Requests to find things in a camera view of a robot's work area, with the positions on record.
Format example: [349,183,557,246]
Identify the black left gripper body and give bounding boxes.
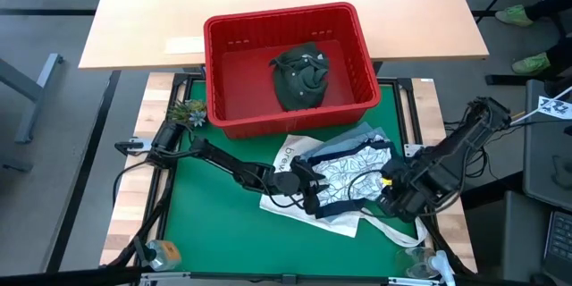
[265,163,314,201]

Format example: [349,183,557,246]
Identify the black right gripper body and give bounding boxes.
[379,156,433,224]

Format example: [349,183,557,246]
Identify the cream printed tote bag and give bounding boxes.
[259,133,430,248]

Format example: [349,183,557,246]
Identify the navy garment with white label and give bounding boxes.
[307,139,400,220]

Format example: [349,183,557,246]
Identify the light blue denim jeans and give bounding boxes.
[299,121,390,162]

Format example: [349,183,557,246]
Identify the dark green garment white label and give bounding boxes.
[269,42,331,112]

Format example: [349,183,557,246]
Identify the red plastic laundry basket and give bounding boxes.
[203,2,383,139]

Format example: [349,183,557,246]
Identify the green table mat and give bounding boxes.
[163,80,419,278]

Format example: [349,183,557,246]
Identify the small potted succulent plant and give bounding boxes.
[167,99,209,129]

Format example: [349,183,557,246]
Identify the grey box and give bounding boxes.
[502,189,551,283]

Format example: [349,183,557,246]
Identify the clear bottle with orange label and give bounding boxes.
[133,234,183,273]

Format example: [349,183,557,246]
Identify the grey cabinet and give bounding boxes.
[522,79,572,212]

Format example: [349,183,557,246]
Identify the black keyboard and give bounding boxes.
[543,211,572,274]

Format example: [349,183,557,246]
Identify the white tag with black pattern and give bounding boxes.
[538,96,572,121]

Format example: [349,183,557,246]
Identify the white paper label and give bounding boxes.
[164,36,206,55]

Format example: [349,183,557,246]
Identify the person's shoe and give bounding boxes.
[494,4,535,28]
[511,52,551,76]

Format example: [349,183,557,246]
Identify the person's leg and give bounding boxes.
[545,38,572,77]
[525,0,572,22]

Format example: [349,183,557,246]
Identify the light wooden desk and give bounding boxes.
[79,0,491,72]

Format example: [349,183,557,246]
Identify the black metal floor stand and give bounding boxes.
[473,0,572,87]

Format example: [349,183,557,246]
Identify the grey metal desk leg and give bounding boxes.
[0,52,64,144]

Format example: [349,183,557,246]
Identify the black looped wrist cable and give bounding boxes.
[347,168,386,202]
[262,182,309,210]

